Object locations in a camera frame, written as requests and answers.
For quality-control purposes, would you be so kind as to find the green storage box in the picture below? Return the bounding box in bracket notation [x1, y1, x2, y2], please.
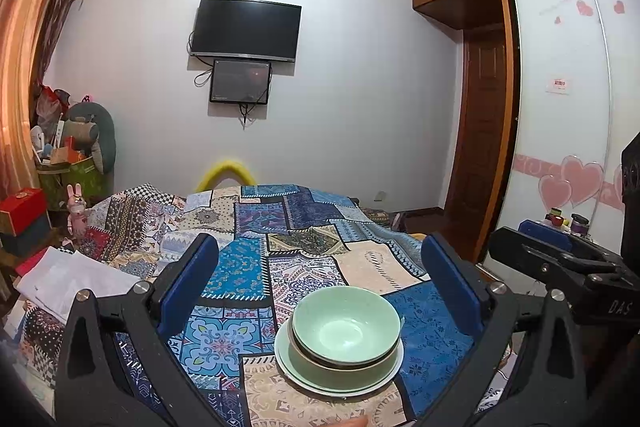
[36, 156, 109, 210]

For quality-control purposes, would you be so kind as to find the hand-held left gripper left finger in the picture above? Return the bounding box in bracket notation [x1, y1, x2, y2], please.
[52, 234, 228, 427]

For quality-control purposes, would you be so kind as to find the large white plate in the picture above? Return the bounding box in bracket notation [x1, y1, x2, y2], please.
[273, 318, 405, 399]

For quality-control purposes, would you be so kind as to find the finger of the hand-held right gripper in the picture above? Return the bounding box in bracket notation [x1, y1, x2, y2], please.
[487, 226, 624, 294]
[517, 219, 601, 258]

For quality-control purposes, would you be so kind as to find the grey plush toy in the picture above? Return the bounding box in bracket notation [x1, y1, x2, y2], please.
[64, 101, 118, 174]

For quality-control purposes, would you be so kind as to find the medium pink heart sticker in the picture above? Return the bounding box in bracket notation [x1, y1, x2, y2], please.
[538, 175, 573, 212]

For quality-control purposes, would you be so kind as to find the green bowl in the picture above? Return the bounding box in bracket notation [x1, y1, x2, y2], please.
[292, 285, 403, 366]

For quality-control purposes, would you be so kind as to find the black television cable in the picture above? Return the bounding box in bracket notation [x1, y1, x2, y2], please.
[187, 32, 213, 88]

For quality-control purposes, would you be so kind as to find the white wardrobe sliding door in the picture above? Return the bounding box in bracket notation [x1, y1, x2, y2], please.
[499, 0, 640, 270]

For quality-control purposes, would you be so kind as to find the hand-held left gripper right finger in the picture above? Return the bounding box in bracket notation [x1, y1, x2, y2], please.
[417, 232, 593, 427]

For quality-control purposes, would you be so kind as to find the pink rabbit toy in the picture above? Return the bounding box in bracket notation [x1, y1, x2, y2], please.
[65, 183, 91, 239]

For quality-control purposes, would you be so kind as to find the red gift bag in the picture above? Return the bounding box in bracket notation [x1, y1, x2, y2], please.
[36, 83, 72, 124]

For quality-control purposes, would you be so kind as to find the red box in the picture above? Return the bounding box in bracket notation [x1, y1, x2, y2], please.
[0, 187, 49, 237]

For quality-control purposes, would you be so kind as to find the patchwork blanket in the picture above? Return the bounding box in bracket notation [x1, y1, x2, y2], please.
[10, 183, 512, 427]

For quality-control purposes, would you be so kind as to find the white spotted bowl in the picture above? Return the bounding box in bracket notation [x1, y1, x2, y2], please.
[287, 329, 402, 385]

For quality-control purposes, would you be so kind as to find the small wall monitor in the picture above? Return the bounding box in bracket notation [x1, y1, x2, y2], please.
[208, 59, 273, 106]

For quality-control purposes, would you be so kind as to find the black wall television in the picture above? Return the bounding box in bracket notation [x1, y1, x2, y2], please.
[191, 0, 303, 63]

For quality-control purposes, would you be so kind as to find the dark grey box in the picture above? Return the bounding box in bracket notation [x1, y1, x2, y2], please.
[0, 216, 62, 259]

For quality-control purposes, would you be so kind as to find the white folded cloth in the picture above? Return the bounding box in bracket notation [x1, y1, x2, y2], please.
[14, 246, 157, 324]

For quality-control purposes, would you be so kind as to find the brown wooden door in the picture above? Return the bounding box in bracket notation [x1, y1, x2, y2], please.
[444, 26, 517, 260]

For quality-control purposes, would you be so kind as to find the orange curtain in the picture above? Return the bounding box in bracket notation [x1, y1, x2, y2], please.
[0, 0, 99, 210]

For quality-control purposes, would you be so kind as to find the large pink heart sticker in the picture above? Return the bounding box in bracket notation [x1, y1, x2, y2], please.
[559, 154, 606, 208]

